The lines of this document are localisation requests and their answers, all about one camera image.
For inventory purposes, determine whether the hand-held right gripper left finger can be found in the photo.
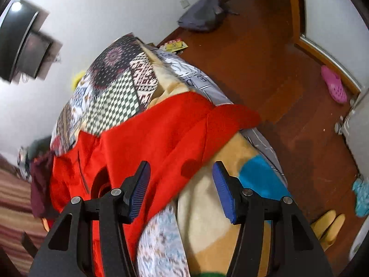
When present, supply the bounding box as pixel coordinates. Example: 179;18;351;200
29;161;152;277

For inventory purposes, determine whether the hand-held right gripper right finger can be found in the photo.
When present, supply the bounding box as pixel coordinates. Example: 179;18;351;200
212;161;335;277

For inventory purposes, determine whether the red jacket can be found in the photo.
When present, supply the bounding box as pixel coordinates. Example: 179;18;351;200
46;92;261;277

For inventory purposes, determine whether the beige fleece blanket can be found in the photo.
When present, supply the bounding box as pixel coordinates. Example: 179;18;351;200
144;46;292;277

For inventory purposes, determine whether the maroon garment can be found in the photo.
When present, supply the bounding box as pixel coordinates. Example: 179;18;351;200
30;150;60;220

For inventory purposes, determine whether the patterned patchwork quilt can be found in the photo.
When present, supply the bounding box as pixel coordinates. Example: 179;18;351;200
50;33;191;277

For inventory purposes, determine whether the yellow slipper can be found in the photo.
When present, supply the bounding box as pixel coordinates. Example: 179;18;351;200
320;214;346;251
310;210;337;240

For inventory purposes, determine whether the grey-green cushion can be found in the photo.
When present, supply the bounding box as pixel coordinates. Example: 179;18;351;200
29;137;54;162

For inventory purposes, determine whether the grey white printed bed sheet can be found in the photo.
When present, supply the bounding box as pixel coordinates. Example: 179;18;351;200
153;49;289;185

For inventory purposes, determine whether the yellow plush item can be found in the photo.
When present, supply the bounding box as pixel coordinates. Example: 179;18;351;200
71;69;87;90

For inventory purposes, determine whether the teal cloth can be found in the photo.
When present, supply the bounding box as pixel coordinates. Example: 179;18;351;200
352;177;369;217

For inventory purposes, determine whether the yellow packet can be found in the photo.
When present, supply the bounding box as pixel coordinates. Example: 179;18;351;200
160;38;188;53

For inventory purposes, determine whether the pink slipper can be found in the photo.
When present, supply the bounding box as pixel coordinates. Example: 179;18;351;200
321;65;349;104

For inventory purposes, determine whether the grey bag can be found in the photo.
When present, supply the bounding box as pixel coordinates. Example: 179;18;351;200
177;0;240;32

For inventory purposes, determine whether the brown wooden door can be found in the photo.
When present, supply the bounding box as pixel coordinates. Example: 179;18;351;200
285;0;362;96

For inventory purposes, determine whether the black wall-mounted screen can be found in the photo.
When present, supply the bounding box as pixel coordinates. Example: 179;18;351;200
0;0;62;84

